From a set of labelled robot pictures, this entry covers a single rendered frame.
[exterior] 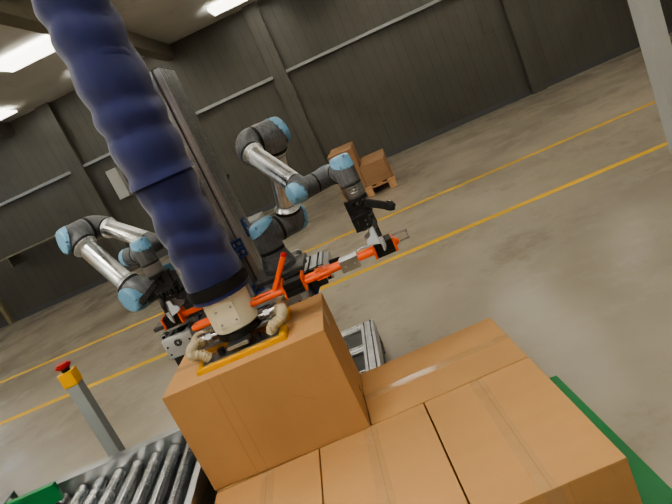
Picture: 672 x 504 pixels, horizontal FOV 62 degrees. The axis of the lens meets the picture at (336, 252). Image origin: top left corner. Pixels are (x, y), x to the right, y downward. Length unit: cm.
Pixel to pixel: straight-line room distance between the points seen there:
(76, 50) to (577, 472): 184
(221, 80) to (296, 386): 1098
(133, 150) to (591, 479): 159
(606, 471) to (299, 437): 99
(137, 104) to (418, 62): 1085
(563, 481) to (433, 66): 1141
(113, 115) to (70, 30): 27
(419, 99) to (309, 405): 1088
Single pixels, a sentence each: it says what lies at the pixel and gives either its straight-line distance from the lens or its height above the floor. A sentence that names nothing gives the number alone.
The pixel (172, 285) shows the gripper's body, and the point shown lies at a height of 121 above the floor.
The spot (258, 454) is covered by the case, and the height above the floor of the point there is 61.
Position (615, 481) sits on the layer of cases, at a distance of 165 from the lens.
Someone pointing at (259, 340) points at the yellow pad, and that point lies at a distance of 200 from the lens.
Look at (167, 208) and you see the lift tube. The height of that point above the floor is 151.
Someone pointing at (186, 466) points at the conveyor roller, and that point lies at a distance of 250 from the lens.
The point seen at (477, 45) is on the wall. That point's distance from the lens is 1279.
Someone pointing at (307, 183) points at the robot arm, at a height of 138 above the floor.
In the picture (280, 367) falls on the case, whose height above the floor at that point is 88.
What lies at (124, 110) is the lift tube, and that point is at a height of 184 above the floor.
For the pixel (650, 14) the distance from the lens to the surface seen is 421.
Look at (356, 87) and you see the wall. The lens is 1241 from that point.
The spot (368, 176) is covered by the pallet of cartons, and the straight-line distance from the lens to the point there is 896.
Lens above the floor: 161
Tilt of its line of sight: 14 degrees down
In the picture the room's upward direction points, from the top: 25 degrees counter-clockwise
